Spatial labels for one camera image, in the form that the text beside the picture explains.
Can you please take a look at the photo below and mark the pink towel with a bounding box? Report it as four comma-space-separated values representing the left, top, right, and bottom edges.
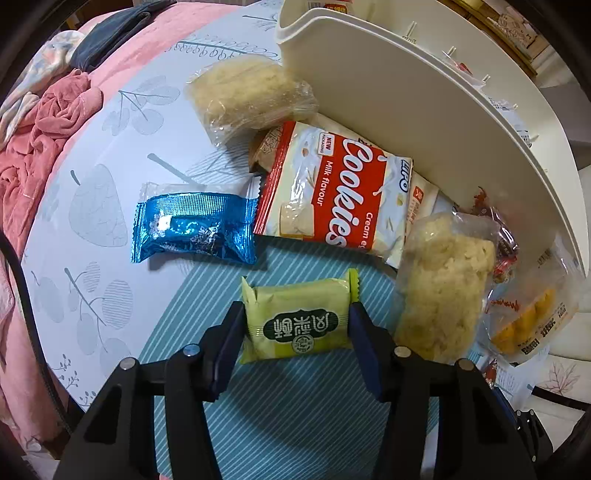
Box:
0, 69, 105, 217

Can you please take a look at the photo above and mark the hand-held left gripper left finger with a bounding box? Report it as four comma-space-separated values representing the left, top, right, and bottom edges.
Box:
54, 301, 247, 480

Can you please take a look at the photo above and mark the blue denim garment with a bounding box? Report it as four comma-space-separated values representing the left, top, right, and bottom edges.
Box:
69, 0, 178, 70

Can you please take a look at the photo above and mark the clear rice cracker packet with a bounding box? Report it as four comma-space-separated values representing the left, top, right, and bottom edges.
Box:
392, 211, 497, 365
185, 58, 319, 148

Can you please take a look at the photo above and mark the red and white cookie packet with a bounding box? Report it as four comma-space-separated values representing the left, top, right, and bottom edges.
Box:
253, 121, 414, 259

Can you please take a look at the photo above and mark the green pastry packet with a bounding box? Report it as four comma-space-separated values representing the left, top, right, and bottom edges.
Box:
241, 268, 361, 365

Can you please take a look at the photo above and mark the floral cloth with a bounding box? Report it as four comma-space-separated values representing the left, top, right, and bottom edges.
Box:
0, 30, 86, 134

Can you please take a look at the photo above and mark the blue foil snack packet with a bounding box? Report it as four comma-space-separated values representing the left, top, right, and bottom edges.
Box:
131, 182, 262, 266

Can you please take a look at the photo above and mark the black cable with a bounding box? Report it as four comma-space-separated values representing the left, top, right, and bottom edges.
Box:
0, 235, 70, 435

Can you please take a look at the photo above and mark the white plastic storage bin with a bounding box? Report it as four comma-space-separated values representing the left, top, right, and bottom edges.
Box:
276, 0, 591, 278

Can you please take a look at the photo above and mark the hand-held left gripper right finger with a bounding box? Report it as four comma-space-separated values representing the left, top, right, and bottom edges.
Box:
348, 302, 539, 480

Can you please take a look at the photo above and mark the yellow pastry packet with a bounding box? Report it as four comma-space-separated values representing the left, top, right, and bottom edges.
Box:
478, 235, 580, 365

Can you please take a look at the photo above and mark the red candy packet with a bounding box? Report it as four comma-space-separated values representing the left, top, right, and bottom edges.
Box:
455, 185, 520, 284

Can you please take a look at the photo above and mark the printed cardboard box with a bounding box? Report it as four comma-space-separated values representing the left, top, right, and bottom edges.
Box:
501, 11, 543, 58

